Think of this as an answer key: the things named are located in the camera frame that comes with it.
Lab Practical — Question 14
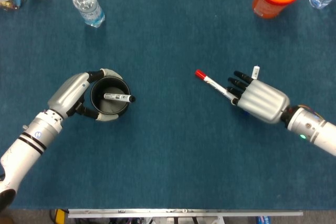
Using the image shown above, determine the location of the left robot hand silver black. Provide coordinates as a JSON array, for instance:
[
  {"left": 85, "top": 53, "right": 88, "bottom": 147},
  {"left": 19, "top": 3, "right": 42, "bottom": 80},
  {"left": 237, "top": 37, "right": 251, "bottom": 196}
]
[{"left": 47, "top": 68, "right": 124, "bottom": 122}]

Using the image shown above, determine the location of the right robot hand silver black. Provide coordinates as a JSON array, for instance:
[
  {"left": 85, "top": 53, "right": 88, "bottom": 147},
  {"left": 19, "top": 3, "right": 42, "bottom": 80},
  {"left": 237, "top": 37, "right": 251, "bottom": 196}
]
[{"left": 226, "top": 70, "right": 290, "bottom": 125}]

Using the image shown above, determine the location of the black mesh pen cup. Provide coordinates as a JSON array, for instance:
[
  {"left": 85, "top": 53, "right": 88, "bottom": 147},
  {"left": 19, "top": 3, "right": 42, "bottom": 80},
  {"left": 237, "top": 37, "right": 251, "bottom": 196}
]
[{"left": 90, "top": 76, "right": 131, "bottom": 120}]

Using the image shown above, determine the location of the black capped whiteboard marker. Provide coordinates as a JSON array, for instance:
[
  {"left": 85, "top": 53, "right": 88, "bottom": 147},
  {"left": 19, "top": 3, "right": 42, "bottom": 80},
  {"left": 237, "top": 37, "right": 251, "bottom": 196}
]
[{"left": 103, "top": 93, "right": 137, "bottom": 103}]

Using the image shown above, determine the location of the red capped whiteboard marker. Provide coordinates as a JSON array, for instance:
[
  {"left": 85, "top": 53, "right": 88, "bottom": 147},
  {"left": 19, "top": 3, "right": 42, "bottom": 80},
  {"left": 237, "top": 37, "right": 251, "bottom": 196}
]
[{"left": 195, "top": 69, "right": 238, "bottom": 105}]

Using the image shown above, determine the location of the water bottle blue label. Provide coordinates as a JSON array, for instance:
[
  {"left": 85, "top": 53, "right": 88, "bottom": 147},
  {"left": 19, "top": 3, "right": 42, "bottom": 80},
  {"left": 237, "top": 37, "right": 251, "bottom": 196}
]
[{"left": 72, "top": 0, "right": 106, "bottom": 28}]

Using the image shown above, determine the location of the metal table edge rail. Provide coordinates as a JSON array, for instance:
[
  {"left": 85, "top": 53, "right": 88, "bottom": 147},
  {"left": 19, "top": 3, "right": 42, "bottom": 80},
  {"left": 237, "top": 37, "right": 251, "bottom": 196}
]
[{"left": 67, "top": 208, "right": 304, "bottom": 219}]

